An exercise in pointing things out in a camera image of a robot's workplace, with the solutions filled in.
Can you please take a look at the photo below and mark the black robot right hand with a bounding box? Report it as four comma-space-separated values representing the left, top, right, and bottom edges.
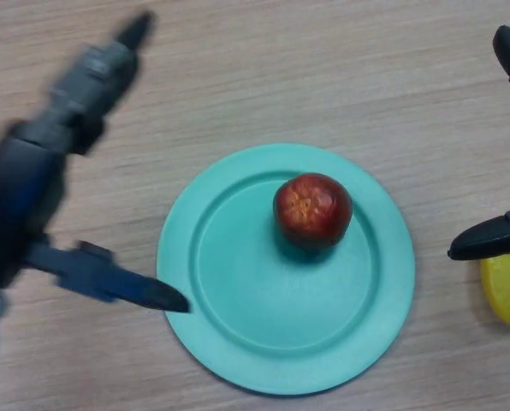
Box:
447, 0, 510, 261

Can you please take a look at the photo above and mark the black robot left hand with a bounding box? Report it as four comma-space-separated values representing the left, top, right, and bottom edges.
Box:
0, 10, 192, 316

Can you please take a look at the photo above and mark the red apple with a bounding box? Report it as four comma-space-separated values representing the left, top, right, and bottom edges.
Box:
273, 172, 353, 252

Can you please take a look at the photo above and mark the green round plate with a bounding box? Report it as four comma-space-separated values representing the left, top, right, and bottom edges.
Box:
156, 143, 417, 396

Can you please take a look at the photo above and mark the yellow starfruit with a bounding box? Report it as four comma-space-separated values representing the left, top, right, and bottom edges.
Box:
480, 250, 510, 327

